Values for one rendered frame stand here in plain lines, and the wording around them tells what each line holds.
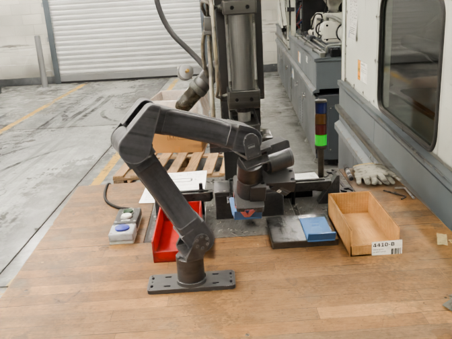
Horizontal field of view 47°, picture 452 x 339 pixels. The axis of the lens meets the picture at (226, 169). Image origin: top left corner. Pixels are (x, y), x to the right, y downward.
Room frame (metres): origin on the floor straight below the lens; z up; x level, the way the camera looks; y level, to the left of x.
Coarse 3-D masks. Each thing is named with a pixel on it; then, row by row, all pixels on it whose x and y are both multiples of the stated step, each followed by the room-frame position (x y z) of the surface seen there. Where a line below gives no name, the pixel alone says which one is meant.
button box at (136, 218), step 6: (114, 204) 1.54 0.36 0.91; (120, 210) 1.45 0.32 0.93; (138, 210) 1.44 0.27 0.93; (120, 216) 1.40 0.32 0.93; (132, 216) 1.39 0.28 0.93; (138, 216) 1.39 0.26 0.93; (114, 222) 1.36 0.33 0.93; (120, 222) 1.36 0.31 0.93; (126, 222) 1.35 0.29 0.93; (132, 222) 1.35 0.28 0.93; (138, 222) 1.38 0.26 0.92; (138, 228) 1.37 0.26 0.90
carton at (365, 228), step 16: (352, 192) 1.37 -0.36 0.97; (368, 192) 1.37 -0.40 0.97; (336, 208) 1.27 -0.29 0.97; (352, 208) 1.37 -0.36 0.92; (368, 208) 1.37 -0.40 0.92; (336, 224) 1.27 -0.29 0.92; (352, 224) 1.30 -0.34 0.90; (368, 224) 1.29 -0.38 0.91; (384, 224) 1.23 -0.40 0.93; (352, 240) 1.20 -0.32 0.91; (368, 240) 1.20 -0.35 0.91; (384, 240) 1.19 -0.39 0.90; (400, 240) 1.13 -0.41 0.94
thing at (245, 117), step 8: (232, 112) 1.62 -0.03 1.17; (240, 112) 1.43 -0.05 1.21; (248, 112) 1.43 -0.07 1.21; (240, 120) 1.43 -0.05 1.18; (248, 120) 1.43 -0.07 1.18; (256, 120) 1.43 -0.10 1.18; (256, 128) 1.39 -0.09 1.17; (264, 128) 1.50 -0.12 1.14; (264, 136) 1.41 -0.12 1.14; (216, 152) 1.40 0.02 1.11; (224, 152) 1.40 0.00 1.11
